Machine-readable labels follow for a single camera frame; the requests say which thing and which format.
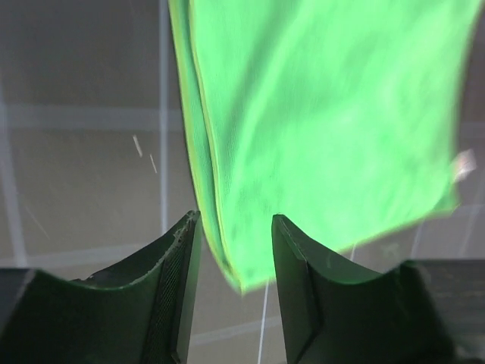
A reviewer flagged green microfiber towel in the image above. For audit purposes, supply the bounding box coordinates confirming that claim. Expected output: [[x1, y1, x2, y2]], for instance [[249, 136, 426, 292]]
[[169, 1, 484, 293]]

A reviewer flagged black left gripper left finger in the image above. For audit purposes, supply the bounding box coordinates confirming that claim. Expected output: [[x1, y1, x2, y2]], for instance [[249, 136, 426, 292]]
[[1, 211, 202, 364]]

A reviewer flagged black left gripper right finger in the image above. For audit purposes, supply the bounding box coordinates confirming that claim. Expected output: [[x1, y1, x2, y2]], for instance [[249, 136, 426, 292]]
[[272, 215, 484, 363]]

